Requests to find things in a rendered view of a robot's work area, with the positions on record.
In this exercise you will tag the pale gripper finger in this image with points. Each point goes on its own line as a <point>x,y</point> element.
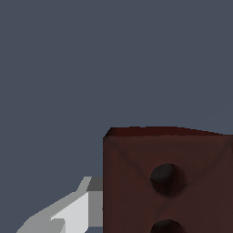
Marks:
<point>72,209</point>

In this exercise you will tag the dark red die block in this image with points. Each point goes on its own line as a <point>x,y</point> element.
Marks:
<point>170,182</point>

